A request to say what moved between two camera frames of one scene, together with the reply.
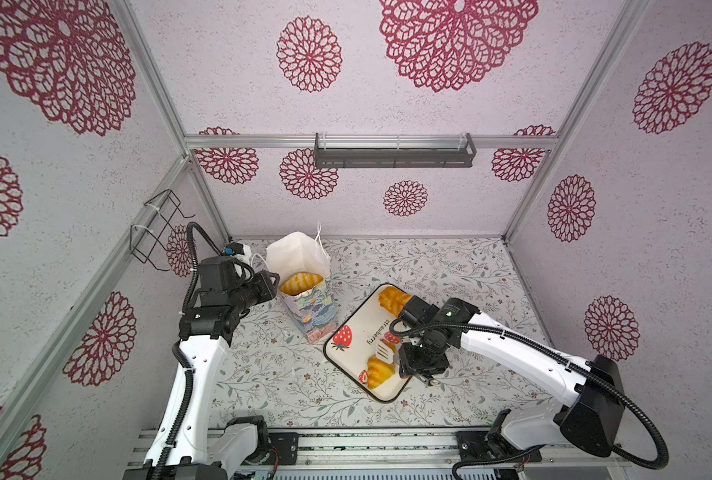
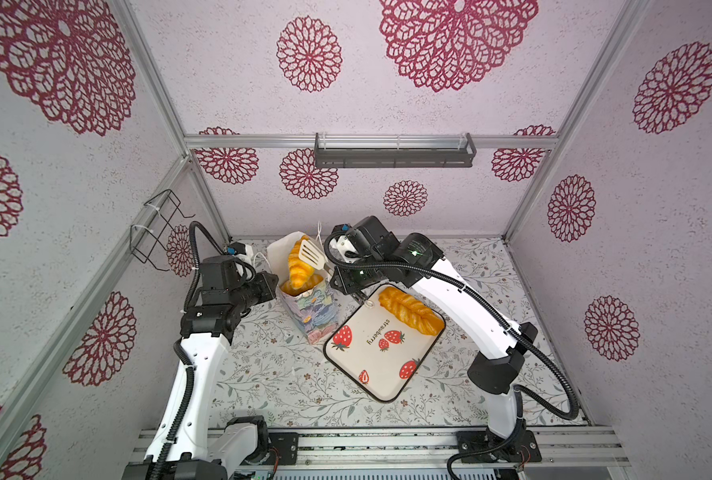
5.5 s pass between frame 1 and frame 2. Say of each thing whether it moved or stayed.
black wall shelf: stayed
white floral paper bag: stayed
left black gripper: stayed
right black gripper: moved
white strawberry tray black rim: stayed
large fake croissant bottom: moved
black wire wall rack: stayed
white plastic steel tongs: moved
